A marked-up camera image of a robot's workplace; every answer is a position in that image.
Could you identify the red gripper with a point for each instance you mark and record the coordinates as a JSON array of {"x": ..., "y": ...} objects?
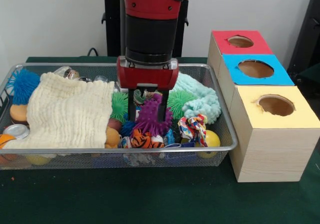
[{"x": 150, "y": 75}]

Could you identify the purple spiky rubber toy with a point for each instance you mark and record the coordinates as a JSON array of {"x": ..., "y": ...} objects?
[{"x": 150, "y": 120}]

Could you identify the orange striped tiger plush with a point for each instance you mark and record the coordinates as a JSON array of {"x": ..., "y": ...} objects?
[{"x": 142, "y": 140}]

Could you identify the cream waffle cloth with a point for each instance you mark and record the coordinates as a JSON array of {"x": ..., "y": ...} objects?
[{"x": 67, "y": 113}]

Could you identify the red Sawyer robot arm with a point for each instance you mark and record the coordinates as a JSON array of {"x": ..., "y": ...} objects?
[{"x": 150, "y": 6}]

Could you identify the clear mesh bin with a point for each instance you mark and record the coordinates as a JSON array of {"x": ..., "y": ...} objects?
[{"x": 100, "y": 159}]

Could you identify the wooden box with three holes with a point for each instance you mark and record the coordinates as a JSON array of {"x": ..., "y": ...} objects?
[{"x": 275, "y": 146}]

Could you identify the green spiky rubber ball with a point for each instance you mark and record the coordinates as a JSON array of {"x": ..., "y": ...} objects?
[
  {"x": 180, "y": 103},
  {"x": 120, "y": 106}
]

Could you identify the dark blue spiky ball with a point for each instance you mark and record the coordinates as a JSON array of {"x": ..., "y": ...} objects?
[{"x": 128, "y": 128}]

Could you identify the colourful patterned knotted cloth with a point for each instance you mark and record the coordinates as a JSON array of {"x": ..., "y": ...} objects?
[{"x": 192, "y": 126}]

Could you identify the mint green knit cloth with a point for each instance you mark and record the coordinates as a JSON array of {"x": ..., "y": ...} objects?
[{"x": 200, "y": 96}]

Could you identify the yellow ball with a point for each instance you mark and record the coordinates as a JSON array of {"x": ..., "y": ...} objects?
[{"x": 212, "y": 138}]

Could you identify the small orange basketball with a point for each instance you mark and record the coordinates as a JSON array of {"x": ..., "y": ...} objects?
[{"x": 6, "y": 140}]

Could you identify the dark green side table cloth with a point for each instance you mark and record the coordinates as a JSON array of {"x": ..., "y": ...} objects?
[{"x": 307, "y": 83}]

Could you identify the black upright panel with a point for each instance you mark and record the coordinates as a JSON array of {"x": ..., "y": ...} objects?
[{"x": 307, "y": 33}]

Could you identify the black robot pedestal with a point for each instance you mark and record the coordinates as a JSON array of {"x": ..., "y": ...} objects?
[{"x": 113, "y": 21}]

